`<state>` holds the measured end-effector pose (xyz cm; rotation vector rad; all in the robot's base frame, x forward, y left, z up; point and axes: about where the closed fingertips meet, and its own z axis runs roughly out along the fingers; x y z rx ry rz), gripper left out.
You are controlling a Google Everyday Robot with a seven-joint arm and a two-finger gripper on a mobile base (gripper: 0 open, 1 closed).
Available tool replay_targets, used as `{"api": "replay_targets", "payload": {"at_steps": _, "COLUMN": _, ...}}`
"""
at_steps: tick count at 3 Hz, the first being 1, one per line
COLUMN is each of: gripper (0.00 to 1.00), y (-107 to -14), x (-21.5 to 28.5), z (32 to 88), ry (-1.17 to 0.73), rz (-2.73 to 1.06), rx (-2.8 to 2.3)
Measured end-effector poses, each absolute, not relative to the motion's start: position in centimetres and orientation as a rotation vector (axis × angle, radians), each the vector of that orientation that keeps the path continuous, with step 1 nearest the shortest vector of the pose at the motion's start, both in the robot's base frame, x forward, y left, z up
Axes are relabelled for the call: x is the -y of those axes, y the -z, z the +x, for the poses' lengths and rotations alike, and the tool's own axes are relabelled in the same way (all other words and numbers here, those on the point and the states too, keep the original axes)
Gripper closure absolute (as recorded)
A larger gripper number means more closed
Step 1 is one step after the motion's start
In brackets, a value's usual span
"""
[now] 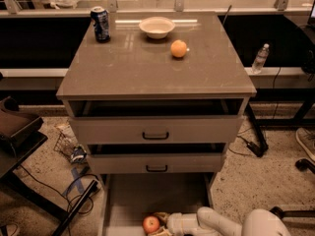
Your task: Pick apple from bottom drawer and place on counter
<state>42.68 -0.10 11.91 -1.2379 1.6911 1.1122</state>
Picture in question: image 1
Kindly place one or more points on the middle drawer with handle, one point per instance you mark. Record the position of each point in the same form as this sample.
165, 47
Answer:
156, 163

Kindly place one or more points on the blue soda can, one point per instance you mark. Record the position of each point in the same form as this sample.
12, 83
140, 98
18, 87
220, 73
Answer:
100, 18

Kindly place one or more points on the red apple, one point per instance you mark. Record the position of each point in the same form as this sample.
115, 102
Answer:
150, 224

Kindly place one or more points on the white paper bowl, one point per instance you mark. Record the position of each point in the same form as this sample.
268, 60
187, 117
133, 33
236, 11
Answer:
156, 27

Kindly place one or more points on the clear plastic water bottle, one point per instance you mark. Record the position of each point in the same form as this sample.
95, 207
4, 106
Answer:
260, 58

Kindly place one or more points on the top drawer with handle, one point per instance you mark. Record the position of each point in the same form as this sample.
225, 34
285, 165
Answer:
141, 130

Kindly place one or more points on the orange fruit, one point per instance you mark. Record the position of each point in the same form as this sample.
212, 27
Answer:
178, 48

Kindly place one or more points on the black table leg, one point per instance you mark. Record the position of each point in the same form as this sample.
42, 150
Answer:
75, 208

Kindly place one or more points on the grey drawer cabinet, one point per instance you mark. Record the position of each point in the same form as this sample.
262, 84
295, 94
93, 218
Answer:
134, 76

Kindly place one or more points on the wire basket on floor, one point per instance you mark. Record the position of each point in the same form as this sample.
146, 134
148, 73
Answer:
65, 145

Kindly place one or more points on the grey sneaker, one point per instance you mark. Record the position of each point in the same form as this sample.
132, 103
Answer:
306, 139

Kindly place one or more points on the black chair base caster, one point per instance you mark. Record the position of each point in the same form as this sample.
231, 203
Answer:
302, 165

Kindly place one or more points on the open bottom drawer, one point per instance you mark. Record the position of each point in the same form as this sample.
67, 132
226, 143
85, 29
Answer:
129, 198

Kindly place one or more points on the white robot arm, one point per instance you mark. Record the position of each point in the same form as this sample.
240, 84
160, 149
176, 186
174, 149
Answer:
207, 222

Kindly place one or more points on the dark chair at left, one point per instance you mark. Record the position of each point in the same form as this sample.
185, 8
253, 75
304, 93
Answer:
19, 135

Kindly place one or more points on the black power adapter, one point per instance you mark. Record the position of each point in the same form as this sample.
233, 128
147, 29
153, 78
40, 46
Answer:
252, 147

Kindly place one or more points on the drawer with handle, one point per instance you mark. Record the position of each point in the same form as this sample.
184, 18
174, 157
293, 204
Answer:
141, 130
156, 163

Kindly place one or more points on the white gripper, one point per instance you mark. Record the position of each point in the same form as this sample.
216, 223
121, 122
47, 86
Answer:
176, 222

